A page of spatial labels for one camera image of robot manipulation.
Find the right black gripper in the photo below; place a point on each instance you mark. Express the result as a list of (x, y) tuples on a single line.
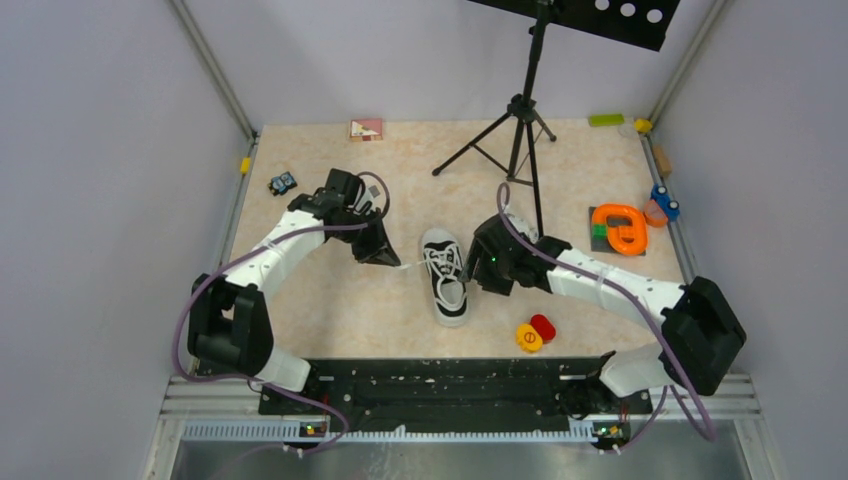
[(476, 269)]

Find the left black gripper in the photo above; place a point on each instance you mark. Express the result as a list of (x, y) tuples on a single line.
[(379, 249)]

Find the white shoelace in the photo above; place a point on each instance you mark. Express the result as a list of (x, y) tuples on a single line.
[(443, 263)]

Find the black white canvas sneaker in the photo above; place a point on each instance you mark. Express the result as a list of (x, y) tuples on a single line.
[(450, 299)]

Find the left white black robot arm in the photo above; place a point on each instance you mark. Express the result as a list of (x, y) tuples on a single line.
[(227, 321)]

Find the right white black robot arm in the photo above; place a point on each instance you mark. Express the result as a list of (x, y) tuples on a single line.
[(697, 334)]

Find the small blue black toy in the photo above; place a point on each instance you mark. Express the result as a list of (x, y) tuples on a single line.
[(281, 184)]

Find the pink tangram puzzle box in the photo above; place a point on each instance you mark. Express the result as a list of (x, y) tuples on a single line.
[(366, 129)]

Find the red plastic cylinder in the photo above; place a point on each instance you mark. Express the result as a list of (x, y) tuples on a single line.
[(544, 327)]

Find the yellow plastic cylinder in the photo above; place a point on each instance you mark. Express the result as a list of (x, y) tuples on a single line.
[(528, 339)]

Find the black tripod stand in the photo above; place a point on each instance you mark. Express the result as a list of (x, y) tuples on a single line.
[(523, 108)]

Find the small green block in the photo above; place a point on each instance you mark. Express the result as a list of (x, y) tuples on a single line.
[(599, 231)]

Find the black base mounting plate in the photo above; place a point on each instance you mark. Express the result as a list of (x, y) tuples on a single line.
[(467, 395)]

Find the orange translucent cup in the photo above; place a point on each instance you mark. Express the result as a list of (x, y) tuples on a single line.
[(654, 215)]

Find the green rectangular block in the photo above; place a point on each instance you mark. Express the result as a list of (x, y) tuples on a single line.
[(605, 120)]

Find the blue toy car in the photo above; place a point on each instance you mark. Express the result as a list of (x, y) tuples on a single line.
[(670, 207)]

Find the yellow corner block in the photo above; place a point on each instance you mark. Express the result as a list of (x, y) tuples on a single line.
[(642, 125)]

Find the black perforated stand tray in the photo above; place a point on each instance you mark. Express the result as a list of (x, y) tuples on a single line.
[(640, 23)]

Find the wooden block on frame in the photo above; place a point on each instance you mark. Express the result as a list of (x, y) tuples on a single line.
[(662, 162)]

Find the white slotted cable duct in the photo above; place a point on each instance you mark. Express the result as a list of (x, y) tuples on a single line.
[(286, 431)]

